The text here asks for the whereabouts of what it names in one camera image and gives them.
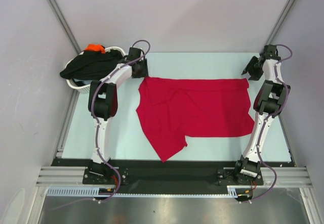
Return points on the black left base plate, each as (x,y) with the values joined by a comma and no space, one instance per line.
(105,176)

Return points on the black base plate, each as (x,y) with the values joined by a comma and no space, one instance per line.
(105,176)
(232,177)

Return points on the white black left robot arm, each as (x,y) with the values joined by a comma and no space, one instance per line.
(103,102)

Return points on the left aluminium corner post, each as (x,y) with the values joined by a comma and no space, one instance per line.
(64,24)

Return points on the red t shirt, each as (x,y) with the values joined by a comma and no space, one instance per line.
(172,109)

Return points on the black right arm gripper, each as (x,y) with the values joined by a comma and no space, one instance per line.
(253,68)

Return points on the light blue t shirt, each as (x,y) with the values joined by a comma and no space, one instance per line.
(80,83)

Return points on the aluminium front rail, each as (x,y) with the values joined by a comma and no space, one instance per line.
(287,177)

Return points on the aluminium corner post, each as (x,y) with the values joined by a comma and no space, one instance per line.
(279,22)
(64,24)

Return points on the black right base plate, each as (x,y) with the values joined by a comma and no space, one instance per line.
(232,177)

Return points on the orange t shirt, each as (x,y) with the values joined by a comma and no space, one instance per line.
(95,48)

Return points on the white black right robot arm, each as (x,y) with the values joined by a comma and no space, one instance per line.
(269,103)

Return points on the right aluminium corner post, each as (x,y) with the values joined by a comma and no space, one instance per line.
(279,22)

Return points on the white plastic laundry basket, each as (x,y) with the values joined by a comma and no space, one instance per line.
(86,89)

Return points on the white slotted cable duct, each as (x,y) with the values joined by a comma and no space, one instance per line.
(80,191)

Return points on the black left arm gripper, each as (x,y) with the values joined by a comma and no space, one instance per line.
(144,73)

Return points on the black t shirt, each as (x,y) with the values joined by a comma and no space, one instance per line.
(91,65)

